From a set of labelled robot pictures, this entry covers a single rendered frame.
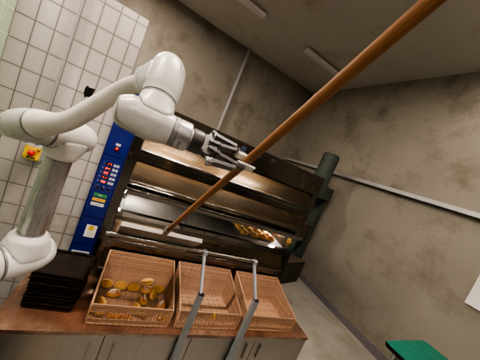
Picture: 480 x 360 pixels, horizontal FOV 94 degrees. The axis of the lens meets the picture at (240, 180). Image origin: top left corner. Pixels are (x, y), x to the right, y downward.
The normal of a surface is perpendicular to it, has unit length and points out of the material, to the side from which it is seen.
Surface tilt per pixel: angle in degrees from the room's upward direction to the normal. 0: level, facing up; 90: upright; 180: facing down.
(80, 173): 90
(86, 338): 90
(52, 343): 90
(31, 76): 90
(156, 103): 57
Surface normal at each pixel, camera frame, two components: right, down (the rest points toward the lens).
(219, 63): 0.38, 0.25
